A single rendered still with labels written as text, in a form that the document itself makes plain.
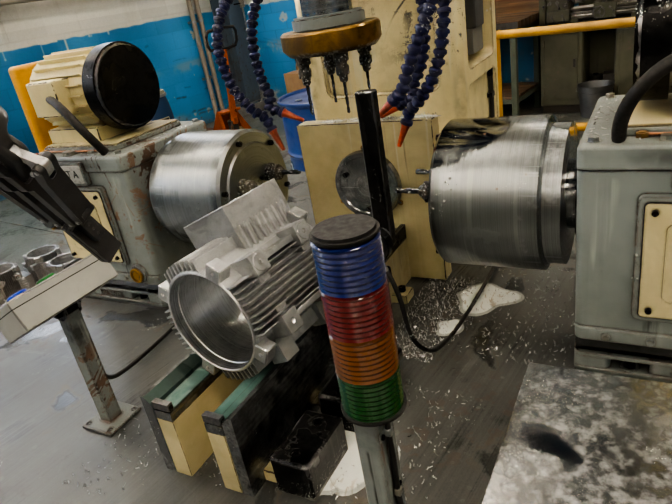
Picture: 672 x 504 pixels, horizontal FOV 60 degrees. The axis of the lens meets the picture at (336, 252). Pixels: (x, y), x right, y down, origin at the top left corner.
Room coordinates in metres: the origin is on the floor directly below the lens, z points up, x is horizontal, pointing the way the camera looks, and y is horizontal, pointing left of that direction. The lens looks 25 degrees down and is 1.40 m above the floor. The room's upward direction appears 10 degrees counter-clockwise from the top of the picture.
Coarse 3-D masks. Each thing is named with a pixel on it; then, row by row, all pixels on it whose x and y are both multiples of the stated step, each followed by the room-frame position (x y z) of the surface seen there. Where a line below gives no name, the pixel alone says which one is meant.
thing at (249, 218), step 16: (256, 192) 0.81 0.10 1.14; (272, 192) 0.83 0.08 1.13; (224, 208) 0.76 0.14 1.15; (240, 208) 0.78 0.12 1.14; (256, 208) 0.80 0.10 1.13; (272, 208) 0.81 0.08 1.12; (288, 208) 0.83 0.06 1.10; (192, 224) 0.80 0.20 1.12; (208, 224) 0.78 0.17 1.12; (224, 224) 0.76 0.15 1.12; (240, 224) 0.76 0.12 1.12; (256, 224) 0.78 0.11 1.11; (272, 224) 0.80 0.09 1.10; (192, 240) 0.81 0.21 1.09; (208, 240) 0.78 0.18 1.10; (240, 240) 0.75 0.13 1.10; (256, 240) 0.76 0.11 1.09
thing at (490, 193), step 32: (448, 128) 0.92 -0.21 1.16; (480, 128) 0.89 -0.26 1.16; (512, 128) 0.86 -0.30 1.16; (544, 128) 0.83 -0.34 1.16; (576, 128) 0.90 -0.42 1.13; (448, 160) 0.86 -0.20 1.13; (480, 160) 0.83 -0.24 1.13; (512, 160) 0.81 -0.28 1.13; (544, 160) 0.79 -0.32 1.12; (576, 160) 0.84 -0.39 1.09; (416, 192) 0.93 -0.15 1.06; (448, 192) 0.83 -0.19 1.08; (480, 192) 0.81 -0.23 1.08; (512, 192) 0.78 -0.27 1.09; (544, 192) 0.77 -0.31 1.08; (448, 224) 0.83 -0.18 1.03; (480, 224) 0.80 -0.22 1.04; (512, 224) 0.78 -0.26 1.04; (544, 224) 0.76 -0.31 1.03; (448, 256) 0.86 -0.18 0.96; (480, 256) 0.82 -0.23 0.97; (512, 256) 0.79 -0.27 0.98; (544, 256) 0.79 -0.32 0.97
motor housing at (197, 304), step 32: (288, 224) 0.81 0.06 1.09; (192, 256) 0.72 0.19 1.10; (224, 256) 0.73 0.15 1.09; (288, 256) 0.73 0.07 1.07; (192, 288) 0.77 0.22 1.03; (224, 288) 0.66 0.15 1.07; (256, 288) 0.66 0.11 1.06; (288, 288) 0.70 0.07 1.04; (192, 320) 0.75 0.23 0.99; (224, 320) 0.78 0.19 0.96; (256, 320) 0.65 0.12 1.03; (192, 352) 0.73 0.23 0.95; (224, 352) 0.72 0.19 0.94
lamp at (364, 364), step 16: (384, 336) 0.42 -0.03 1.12; (336, 352) 0.43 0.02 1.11; (352, 352) 0.42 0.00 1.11; (368, 352) 0.42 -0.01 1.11; (384, 352) 0.42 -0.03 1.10; (336, 368) 0.44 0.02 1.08; (352, 368) 0.42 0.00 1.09; (368, 368) 0.42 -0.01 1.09; (384, 368) 0.42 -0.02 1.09; (368, 384) 0.42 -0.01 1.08
